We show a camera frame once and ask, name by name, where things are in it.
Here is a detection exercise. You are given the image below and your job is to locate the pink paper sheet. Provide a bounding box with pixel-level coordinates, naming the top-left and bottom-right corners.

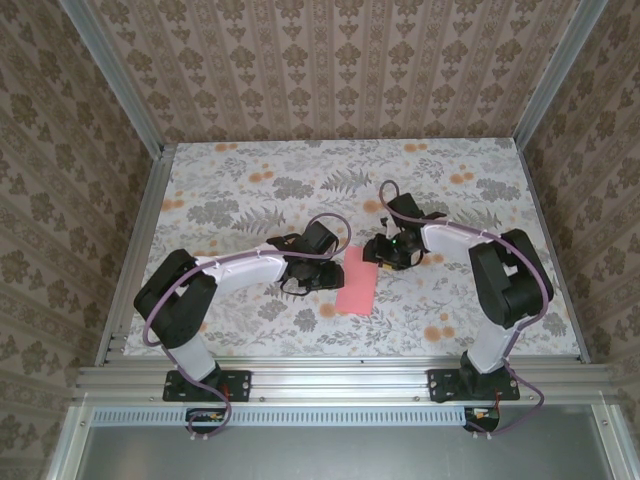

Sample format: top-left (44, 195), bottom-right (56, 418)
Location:
top-left (333, 244), bottom-right (380, 317)

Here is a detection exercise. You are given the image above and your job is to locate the floral patterned table cover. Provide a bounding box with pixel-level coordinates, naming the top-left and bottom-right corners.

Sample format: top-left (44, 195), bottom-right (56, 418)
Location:
top-left (122, 141), bottom-right (584, 359)

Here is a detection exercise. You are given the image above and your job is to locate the black connector board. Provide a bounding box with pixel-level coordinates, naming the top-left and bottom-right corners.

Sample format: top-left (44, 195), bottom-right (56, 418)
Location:
top-left (185, 407), bottom-right (232, 435)
top-left (463, 405), bottom-right (502, 434)

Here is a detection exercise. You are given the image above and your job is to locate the grey metal panel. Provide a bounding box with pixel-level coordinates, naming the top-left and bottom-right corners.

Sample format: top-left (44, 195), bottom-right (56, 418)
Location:
top-left (47, 404), bottom-right (640, 480)

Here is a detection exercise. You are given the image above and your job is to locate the aluminium cross rail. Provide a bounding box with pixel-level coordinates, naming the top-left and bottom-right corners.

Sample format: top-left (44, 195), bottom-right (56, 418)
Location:
top-left (72, 363), bottom-right (619, 404)

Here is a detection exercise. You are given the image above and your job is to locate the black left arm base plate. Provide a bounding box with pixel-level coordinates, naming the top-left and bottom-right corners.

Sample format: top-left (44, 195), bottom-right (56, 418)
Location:
top-left (162, 368), bottom-right (252, 403)

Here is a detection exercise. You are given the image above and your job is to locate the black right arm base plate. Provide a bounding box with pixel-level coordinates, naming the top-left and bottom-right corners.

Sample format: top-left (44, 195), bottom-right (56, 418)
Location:
top-left (427, 368), bottom-right (521, 404)

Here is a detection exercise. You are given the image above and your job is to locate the aluminium table side rail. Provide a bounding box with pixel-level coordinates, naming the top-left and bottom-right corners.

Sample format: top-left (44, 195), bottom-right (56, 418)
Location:
top-left (514, 139), bottom-right (591, 364)
top-left (94, 144), bottom-right (176, 366)

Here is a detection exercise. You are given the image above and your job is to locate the grey slotted cable duct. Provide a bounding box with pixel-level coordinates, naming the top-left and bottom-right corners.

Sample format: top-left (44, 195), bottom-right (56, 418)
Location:
top-left (92, 405), bottom-right (469, 427)

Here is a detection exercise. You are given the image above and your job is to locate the aluminium frame post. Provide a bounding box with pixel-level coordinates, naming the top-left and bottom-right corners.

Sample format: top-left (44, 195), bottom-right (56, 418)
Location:
top-left (510, 0), bottom-right (601, 151)
top-left (63, 0), bottom-right (174, 159)

